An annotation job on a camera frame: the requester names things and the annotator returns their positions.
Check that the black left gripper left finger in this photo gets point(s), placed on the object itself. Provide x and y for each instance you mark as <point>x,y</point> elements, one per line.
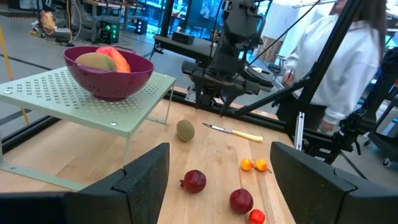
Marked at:
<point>130,202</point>

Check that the computer with green lights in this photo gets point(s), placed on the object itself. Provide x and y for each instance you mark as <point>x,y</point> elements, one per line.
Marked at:
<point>107,32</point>

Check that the black desk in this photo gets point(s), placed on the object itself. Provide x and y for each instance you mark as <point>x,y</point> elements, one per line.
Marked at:
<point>186,49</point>

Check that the person's hand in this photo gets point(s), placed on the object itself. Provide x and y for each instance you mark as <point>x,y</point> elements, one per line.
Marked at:
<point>326,126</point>
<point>287,77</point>

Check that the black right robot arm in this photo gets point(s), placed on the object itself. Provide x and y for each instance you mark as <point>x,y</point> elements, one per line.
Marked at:
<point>242,18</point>

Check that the person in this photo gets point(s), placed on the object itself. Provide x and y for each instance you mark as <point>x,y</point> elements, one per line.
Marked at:
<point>342,62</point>

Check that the silver frame bracket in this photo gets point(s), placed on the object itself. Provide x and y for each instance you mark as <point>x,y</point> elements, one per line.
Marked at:
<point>299,130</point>

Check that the orange bag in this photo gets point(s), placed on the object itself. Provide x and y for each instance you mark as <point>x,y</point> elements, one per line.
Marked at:
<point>47,21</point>

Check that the small orange yellow pear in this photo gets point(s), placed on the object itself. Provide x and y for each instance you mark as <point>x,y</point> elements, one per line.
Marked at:
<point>247,164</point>
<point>261,165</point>

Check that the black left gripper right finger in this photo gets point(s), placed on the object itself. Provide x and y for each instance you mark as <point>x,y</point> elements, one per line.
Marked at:
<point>311,193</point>

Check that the pale green perforated shelf riser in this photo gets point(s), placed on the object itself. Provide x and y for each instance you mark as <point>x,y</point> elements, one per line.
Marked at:
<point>46,96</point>

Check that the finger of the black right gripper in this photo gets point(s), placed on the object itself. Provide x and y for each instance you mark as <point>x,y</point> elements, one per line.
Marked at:
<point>234,96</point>
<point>226,99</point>

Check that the purple colander bowl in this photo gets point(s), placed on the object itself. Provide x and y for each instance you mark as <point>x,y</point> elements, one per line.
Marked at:
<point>105,84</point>

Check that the dark red pomegranate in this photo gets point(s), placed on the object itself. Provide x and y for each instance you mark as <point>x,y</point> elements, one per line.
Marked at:
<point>241,201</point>
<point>194,182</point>

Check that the small red orange pepper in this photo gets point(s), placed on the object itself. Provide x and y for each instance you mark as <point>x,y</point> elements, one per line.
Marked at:
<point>257,217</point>

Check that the red orange mango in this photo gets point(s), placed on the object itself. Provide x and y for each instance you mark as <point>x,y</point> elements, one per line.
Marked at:
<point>119,60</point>

